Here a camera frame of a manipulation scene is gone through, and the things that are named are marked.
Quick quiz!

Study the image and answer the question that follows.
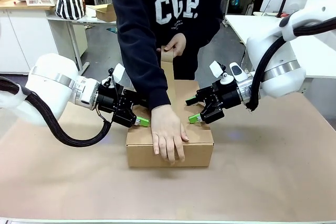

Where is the brown paper tape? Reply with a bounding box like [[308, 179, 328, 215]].
[[160, 45, 177, 104]]

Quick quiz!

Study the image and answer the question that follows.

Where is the person's right forearm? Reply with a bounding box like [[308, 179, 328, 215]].
[[117, 24, 173, 111]]

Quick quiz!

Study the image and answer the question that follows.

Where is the wooden top white cabinet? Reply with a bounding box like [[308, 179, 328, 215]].
[[0, 0, 89, 74]]

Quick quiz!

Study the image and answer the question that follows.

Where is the person in navy CGP sweatshirt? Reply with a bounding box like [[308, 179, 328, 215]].
[[107, 0, 224, 81]]

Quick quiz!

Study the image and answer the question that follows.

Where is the person's right hand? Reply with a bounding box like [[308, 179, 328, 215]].
[[151, 104, 190, 165]]

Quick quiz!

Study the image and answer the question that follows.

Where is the white table with grey leg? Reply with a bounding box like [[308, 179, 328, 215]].
[[47, 15, 118, 76]]

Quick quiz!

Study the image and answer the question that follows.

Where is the black right arm cable sleeve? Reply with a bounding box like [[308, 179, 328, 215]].
[[246, 16, 336, 112]]

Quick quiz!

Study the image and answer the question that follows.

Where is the black white striped bag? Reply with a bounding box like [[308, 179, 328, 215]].
[[55, 0, 87, 21]]

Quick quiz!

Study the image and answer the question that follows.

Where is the large white table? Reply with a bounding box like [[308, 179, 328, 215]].
[[225, 13, 336, 80]]

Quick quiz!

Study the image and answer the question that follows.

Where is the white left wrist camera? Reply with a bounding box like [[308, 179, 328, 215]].
[[107, 63, 127, 89]]

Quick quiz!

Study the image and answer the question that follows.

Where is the black left arm cable sleeve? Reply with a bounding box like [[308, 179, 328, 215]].
[[0, 76, 114, 148]]

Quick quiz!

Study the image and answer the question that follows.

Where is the small open cardboard box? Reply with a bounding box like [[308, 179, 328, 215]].
[[86, 3, 117, 23]]

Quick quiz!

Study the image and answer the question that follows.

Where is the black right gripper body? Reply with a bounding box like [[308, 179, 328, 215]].
[[212, 83, 242, 110]]

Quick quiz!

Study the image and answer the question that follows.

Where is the person's left hand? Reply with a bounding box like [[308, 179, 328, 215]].
[[156, 33, 187, 58]]

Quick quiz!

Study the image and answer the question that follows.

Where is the black arm cable sleeve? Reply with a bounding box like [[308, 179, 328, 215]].
[[246, 16, 336, 112], [0, 76, 114, 148]]

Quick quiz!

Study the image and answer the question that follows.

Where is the brown cardboard shipping box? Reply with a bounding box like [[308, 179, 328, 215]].
[[125, 79, 215, 168]]

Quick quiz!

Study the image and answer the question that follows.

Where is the person's left forearm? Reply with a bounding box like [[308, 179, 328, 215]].
[[182, 15, 223, 51]]

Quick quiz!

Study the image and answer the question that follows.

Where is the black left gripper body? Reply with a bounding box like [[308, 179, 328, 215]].
[[96, 84, 125, 114]]

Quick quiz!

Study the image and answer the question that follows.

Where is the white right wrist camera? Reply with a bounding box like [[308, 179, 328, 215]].
[[209, 60, 234, 86]]

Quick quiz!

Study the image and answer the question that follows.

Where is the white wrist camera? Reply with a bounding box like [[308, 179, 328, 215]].
[[107, 63, 127, 89], [209, 60, 234, 86]]

